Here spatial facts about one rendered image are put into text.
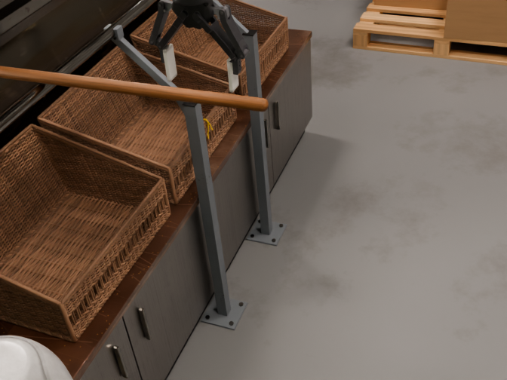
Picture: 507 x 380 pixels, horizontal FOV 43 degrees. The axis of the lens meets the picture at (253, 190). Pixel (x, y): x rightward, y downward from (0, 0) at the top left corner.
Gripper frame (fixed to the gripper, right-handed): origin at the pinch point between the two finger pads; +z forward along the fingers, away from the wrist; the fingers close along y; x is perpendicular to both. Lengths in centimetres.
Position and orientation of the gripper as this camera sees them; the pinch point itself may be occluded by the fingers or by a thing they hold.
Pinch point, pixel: (202, 78)
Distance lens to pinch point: 129.5
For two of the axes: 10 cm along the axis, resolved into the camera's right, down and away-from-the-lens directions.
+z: 0.6, 7.7, 6.4
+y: 9.2, 2.1, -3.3
